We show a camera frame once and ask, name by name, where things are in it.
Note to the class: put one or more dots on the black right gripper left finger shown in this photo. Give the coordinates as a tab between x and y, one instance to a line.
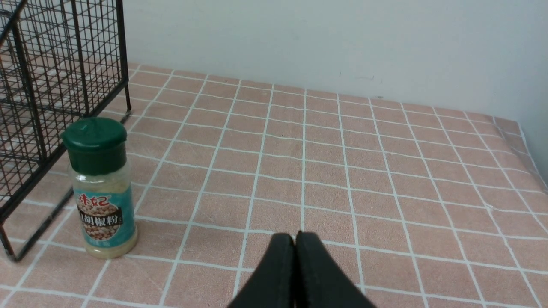
271	284

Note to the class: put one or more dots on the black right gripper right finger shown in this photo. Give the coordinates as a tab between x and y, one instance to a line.
320	282

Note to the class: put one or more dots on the green-capped white pepper shaker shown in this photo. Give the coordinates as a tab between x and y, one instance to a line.
101	182

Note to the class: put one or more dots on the pink checkered tablecloth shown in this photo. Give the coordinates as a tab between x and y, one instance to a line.
421	207

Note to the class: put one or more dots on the black wire mesh rack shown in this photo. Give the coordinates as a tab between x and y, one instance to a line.
61	60

